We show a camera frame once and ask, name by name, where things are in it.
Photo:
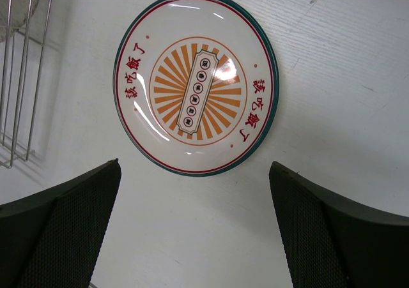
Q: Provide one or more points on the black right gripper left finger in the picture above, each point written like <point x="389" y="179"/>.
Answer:
<point x="53" y="238"/>

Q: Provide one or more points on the silver wire dish rack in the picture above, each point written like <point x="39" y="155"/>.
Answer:
<point x="24" y="26"/>

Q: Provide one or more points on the orange sunburst ceramic plate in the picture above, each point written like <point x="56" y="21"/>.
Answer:
<point x="196" y="85"/>

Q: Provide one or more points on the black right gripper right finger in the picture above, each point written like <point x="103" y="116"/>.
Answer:
<point x="332" y="241"/>

